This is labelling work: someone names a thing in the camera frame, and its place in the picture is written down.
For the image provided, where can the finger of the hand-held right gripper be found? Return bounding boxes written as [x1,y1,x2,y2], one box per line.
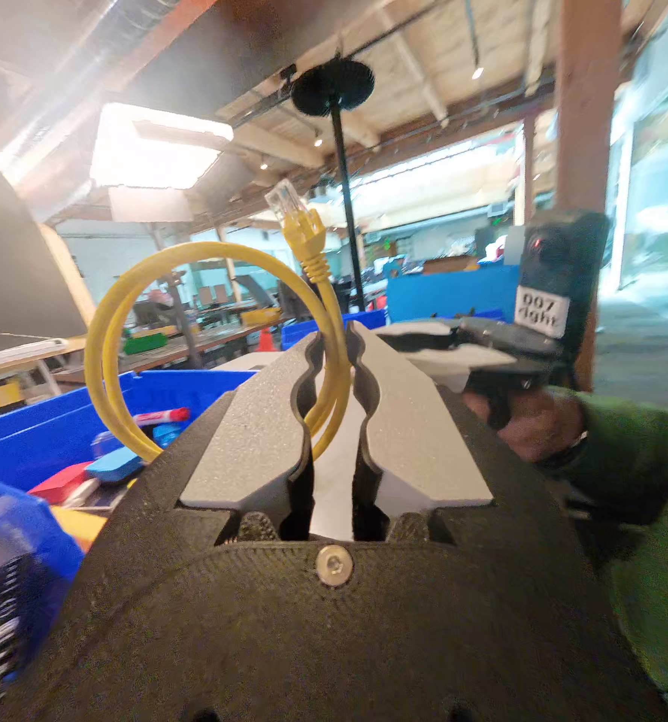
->
[374,319,464,346]
[404,343,518,394]

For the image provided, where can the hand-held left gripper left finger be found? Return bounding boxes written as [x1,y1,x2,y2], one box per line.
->
[179,332,326,531]

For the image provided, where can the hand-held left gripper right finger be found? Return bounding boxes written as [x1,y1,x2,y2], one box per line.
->
[346,320,495,531]

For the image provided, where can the yellow ethernet cable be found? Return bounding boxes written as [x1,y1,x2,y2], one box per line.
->
[84,176,353,464]

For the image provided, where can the large blue plastic bin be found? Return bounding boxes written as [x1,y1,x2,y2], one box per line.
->
[0,369,258,686]

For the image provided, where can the person's right forearm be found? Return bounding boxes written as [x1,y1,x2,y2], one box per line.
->
[539,386,668,528]

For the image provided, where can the person's right hand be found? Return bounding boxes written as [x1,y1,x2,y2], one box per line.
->
[462,386,588,466]

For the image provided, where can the light blue cart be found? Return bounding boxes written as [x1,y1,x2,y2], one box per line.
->
[386,264,522,323]

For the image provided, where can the cardboard box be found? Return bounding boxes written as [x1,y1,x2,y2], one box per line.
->
[421,255,481,275]

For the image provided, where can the red dry-erase marker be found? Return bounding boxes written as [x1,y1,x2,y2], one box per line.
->
[133,407,191,426]

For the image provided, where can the long wooden table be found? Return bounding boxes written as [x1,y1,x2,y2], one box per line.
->
[63,316,289,384]

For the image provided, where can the light blue foam block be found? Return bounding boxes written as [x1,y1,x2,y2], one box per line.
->
[85,448,144,483]

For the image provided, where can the black pole round disc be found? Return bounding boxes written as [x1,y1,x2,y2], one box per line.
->
[290,56,377,314]

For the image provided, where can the green bin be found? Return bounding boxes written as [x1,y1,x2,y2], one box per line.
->
[122,332,168,356]

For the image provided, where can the metal light stand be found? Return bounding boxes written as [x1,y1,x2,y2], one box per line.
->
[150,223,205,370]

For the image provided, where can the long yellow block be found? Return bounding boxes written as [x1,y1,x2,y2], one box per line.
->
[49,505,109,551]

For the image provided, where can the red block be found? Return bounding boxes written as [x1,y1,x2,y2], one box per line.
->
[28,461,95,504]

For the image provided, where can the green jacket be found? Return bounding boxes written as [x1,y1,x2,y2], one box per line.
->
[588,468,668,722]

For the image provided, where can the studio light panel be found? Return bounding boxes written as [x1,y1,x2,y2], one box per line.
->
[88,102,236,223]

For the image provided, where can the dark overhead panel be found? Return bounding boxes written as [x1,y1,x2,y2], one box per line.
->
[125,0,346,114]

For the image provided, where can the slim wooden post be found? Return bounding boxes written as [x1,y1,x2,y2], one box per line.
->
[523,115,538,226]

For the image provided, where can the thick wooden post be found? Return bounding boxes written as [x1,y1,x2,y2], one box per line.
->
[554,0,623,390]

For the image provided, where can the black board tan frame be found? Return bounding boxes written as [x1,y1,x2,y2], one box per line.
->
[0,141,97,359]

